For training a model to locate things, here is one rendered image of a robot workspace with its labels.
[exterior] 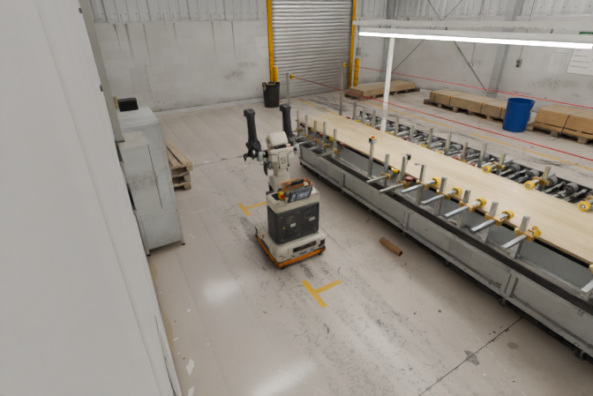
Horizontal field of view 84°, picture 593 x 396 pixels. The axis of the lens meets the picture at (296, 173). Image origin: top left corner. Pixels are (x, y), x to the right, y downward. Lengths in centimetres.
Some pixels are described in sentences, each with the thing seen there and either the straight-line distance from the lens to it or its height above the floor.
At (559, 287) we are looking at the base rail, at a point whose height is 70.
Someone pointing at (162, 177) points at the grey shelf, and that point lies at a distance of 389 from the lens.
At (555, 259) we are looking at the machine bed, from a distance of 341.
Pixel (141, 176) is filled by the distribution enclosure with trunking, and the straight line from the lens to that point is 287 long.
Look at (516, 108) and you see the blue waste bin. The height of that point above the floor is 57.
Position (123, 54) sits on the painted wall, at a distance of 996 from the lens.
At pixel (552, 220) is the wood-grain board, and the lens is 361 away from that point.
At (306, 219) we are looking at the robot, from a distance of 363.
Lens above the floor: 253
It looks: 26 degrees down
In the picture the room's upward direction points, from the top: 1 degrees counter-clockwise
